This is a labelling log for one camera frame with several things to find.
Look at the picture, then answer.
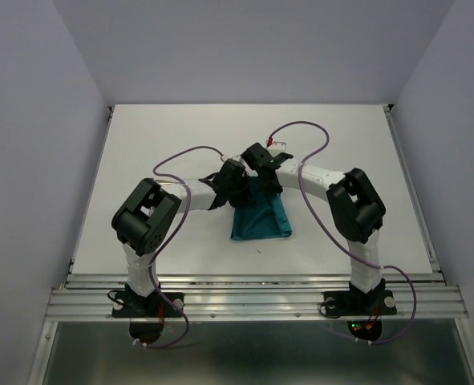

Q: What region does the teal cloth napkin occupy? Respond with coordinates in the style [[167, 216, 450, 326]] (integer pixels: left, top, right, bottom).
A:
[[230, 176, 293, 241]]

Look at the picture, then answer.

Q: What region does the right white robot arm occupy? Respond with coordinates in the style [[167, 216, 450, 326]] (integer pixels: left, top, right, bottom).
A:
[[241, 143, 386, 316]]

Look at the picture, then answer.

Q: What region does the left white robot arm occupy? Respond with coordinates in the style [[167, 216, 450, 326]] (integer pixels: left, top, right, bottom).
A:
[[107, 159, 253, 318]]

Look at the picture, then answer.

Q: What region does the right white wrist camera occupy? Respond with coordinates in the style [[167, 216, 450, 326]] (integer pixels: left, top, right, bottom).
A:
[[267, 141, 286, 156]]

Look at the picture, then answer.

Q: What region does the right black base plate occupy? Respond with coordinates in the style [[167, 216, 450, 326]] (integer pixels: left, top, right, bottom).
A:
[[319, 290, 397, 318]]

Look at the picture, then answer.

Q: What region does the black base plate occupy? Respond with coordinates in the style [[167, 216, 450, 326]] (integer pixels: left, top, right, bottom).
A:
[[107, 290, 181, 318], [319, 290, 397, 318]]

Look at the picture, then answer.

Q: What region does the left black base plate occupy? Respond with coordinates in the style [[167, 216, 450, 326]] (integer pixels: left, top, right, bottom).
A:
[[107, 290, 181, 318]]

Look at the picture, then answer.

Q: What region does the aluminium front rail frame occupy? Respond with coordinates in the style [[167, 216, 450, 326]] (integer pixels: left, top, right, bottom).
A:
[[29, 104, 474, 384]]

